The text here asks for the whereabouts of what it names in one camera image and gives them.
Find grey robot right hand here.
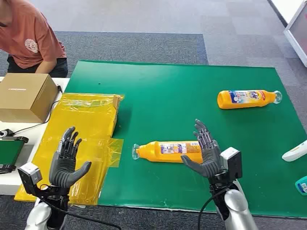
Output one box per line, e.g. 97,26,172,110
180,119,222,179

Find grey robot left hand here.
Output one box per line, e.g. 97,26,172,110
49,126,92,190

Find orange bottle with white label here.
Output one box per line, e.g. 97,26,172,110
132,140,204,164

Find orange bottle with blue label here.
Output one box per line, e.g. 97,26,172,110
217,90,283,110

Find white plastic bottle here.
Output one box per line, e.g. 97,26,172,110
281,140,307,163

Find yellow plastic wrapped carton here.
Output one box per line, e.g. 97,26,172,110
14,92,125,206

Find white side table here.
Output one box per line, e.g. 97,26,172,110
0,76,70,196

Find black framed green tray device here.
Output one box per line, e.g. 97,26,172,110
0,136,29,175

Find green table mat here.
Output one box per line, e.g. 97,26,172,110
64,60,307,219

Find small black device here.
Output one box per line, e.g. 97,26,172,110
0,128,15,138

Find brown cardboard box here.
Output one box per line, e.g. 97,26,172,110
0,73,60,124

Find teal packet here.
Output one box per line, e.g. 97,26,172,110
295,175,307,197

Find person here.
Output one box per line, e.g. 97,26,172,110
0,0,69,79

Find white framed panel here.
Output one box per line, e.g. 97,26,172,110
283,0,307,68

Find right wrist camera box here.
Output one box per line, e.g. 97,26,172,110
220,147,243,181

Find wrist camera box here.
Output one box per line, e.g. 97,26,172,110
17,162,43,195
220,147,243,181

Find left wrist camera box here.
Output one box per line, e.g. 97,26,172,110
17,162,43,195

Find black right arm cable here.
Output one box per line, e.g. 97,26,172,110
197,186,228,230

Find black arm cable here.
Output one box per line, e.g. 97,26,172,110
197,186,228,230
38,184,122,230

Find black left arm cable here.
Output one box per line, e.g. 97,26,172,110
38,184,122,230

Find thin black table cable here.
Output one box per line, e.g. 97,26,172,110
11,85,64,136

